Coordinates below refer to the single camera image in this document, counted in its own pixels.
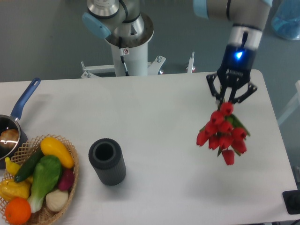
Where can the purple red radish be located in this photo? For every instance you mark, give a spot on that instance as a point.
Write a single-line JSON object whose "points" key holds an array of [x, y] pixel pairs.
{"points": [[66, 181]]}

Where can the green bok choy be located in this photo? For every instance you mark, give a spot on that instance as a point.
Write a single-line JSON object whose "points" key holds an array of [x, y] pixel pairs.
{"points": [[46, 175]]}

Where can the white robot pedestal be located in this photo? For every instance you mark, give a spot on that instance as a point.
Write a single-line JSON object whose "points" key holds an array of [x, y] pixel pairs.
{"points": [[129, 46]]}

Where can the dark green cucumber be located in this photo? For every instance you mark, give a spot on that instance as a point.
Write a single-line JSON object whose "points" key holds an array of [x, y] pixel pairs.
{"points": [[28, 167]]}

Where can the brown bread in pan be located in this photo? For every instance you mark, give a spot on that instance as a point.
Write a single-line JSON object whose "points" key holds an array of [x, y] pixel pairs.
{"points": [[9, 138]]}

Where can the black device at edge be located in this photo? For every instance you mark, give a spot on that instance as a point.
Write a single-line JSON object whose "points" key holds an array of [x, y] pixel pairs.
{"points": [[292, 201]]}

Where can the small yellow banana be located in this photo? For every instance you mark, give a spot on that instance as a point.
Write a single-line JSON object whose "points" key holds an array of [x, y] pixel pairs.
{"points": [[12, 168]]}

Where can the blue handled saucepan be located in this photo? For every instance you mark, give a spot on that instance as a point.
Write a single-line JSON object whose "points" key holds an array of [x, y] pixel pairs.
{"points": [[12, 121]]}

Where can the woven wicker basket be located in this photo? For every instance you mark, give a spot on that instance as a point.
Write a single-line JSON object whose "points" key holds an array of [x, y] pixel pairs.
{"points": [[43, 216]]}

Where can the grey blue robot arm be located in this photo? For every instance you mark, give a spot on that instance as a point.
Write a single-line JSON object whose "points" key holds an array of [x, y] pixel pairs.
{"points": [[251, 13]]}

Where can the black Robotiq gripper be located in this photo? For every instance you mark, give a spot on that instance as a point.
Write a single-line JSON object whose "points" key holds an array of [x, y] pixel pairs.
{"points": [[236, 65]]}

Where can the white garlic bulb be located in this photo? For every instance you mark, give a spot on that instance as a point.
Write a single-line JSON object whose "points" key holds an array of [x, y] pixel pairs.
{"points": [[56, 200]]}

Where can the red tulip bouquet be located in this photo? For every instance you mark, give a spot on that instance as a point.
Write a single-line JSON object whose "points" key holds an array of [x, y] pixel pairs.
{"points": [[225, 133]]}

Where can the yellow bell pepper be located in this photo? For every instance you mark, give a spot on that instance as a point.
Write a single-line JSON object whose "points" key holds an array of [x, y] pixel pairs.
{"points": [[9, 189]]}

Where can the blue transparent container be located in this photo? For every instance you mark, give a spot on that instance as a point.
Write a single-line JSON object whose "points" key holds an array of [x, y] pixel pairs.
{"points": [[286, 21]]}

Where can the dark grey ribbed vase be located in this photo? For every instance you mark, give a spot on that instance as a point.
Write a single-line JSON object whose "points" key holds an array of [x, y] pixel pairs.
{"points": [[105, 156]]}

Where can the yellow squash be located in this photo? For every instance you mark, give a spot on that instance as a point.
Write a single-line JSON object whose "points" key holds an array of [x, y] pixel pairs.
{"points": [[52, 146]]}

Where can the orange fruit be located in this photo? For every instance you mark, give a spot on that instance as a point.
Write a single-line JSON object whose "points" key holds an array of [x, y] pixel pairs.
{"points": [[18, 211]]}

